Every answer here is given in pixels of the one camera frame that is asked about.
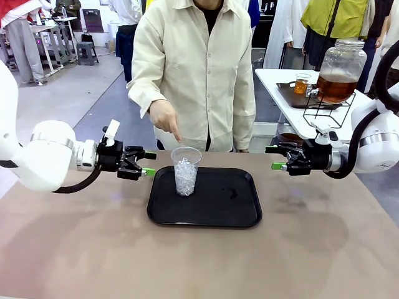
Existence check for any dark round container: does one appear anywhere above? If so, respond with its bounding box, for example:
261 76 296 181
276 132 305 148

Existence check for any person's right hand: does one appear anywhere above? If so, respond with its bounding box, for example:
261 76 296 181
148 99 183 145

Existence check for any person in white shirt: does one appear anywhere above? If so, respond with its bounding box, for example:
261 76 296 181
108 0 143 83

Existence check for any black wire jar stand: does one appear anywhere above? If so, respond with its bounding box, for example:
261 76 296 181
302 92 357 128

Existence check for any black plastic tray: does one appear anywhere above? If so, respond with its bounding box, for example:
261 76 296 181
146 166 263 229

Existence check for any dark poster board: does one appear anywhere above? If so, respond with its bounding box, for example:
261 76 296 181
82 9 104 34

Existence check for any clear plastic cup with ice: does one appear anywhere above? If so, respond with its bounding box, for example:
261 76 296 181
170 146 203 197

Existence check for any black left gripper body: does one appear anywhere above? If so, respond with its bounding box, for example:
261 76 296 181
96 140 126 173

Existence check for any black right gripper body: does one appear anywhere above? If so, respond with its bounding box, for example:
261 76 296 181
300 139 334 172

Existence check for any person's left forearm cream sleeve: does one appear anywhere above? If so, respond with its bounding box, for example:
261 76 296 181
232 93 256 153

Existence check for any glass tea dispenser jar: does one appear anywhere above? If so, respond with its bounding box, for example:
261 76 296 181
305 39 368 105

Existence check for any person in grey trousers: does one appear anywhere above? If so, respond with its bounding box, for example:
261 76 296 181
0 0 45 85

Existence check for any person in dark green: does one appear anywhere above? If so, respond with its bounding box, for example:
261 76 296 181
52 0 82 18

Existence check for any black left arm hose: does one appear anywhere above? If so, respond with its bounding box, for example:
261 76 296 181
52 164 103 194

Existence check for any brown serving tray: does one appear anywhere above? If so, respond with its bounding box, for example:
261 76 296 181
276 81 344 110

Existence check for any metal frame work table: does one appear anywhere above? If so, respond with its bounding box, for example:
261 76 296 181
29 17 79 75

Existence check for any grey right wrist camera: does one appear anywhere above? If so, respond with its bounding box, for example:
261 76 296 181
310 121 344 147

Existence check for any grey plastic stool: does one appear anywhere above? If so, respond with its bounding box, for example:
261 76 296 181
76 41 100 66

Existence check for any person's right forearm cream sleeve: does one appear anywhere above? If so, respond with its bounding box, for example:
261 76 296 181
127 74 171 119

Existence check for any person's torso cream shirt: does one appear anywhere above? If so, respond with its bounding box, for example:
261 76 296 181
127 0 256 153

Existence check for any clear cup of tea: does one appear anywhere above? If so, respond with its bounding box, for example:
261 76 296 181
294 73 312 96

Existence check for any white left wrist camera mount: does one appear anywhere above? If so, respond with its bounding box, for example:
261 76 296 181
103 119 121 147

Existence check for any white side table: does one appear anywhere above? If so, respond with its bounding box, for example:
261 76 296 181
254 68 375 147

